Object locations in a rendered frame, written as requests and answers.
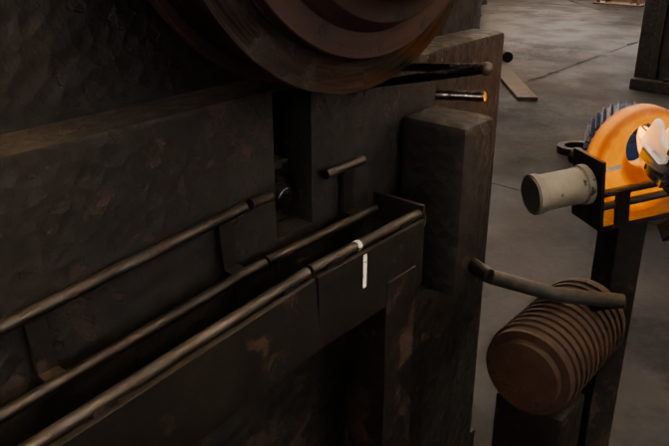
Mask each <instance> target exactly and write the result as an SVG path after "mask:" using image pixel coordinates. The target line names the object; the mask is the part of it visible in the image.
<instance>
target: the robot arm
mask: <svg viewBox="0 0 669 446"><path fill-rule="evenodd" d="M636 141H637V148H638V152H639V159H640V163H641V166H642V169H643V171H644V172H645V174H646V175H647V176H648V177H649V178H650V179H651V180H652V181H654V182H655V183H656V184H657V186H658V187H659V188H663V190H664V191H665V192H667V193H668V194H669V127H668V128H667V129H666V130H665V124H664V122H663V120H662V119H661V118H656V119H655V120H654V121H653V123H652V124H651V125H650V127H647V126H640V127H639V129H638V131H637V135H636ZM657 227H658V230H659V233H660V236H661V238H662V241H669V217H668V218H667V219H666V220H665V221H663V222H661V223H660V224H658V225H657Z"/></svg>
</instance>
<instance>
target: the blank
mask: <svg viewBox="0 0 669 446"><path fill-rule="evenodd" d="M656 118H661V119H662V120H663V122H664V124H665V130H666V129H667V128H668V127H669V110H666V109H664V108H662V107H659V106H656V105H651V104H639V105H633V106H630V107H627V108H624V109H622V110H620V111H618V112H616V113H615V114H613V115H612V116H611V117H610V118H609V119H607V120H606V121H605V122H604V123H603V125H602V126H601V127H600V128H599V129H598V131H597V132H596V134H595V135H594V137H593V139H592V141H591V143H590V145H589V148H588V151H587V152H588V153H590V154H592V155H594V156H595V157H597V158H599V159H601V160H603V161H605V162H606V173H605V189H608V188H613V187H618V186H623V185H627V184H632V183H637V182H641V181H646V180H651V179H650V178H649V177H648V176H647V175H646V174H645V172H644V171H643V169H642V166H641V163H640V159H639V158H637V159H635V160H631V161H628V159H627V157H626V144H627V141H628V139H629V137H630V135H631V134H632V133H633V132H634V131H635V130H636V129H637V128H639V127H640V126H642V125H644V124H646V123H650V124H652V123H653V121H654V120H655V119H656ZM662 189H663V188H659V187H653V188H648V189H644V190H639V191H634V192H631V193H630V196H635V195H639V194H644V193H648V192H653V191H658V190H662ZM665 198H666V197H664V198H660V199H655V200H650V201H646V202H641V203H637V204H632V205H630V208H629V211H637V210H643V209H646V208H649V207H651V206H654V205H656V204H657V203H659V202H661V201H662V200H663V199H665ZM614 199H615V196H611V197H606V198H604V201H605V202H607V201H611V200H614Z"/></svg>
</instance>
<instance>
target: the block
mask: <svg viewBox="0 0 669 446"><path fill-rule="evenodd" d="M494 126H495V124H494V119H493V118H491V117H489V116H487V115H484V114H479V113H474V112H468V111H459V110H454V109H449V108H443V107H438V106H435V107H431V108H428V109H425V110H422V111H418V112H415V113H412V114H409V115H407V116H406V118H405V119H404V122H403V134H402V161H401V188H400V198H404V199H407V200H411V201H414V202H417V203H421V204H424V205H425V215H426V223H425V226H424V243H423V263H422V283H421V284H420V285H421V286H424V287H427V288H429V289H432V290H435V291H437V292H440V293H443V294H445V295H448V296H457V295H459V294H460V293H462V292H463V291H464V290H466V289H467V288H469V287H470V286H471V285H473V284H474V283H475V282H477V281H478V280H479V278H478V277H477V276H475V275H474V274H472V273H471V272H469V269H468V266H469V263H470V261H471V260H472V258H476V259H478V260H480V261H481V262H483V256H484V244H485V233H486V221H487V209H488V197H489V185H490V174H491V162H492V150H493V138H494Z"/></svg>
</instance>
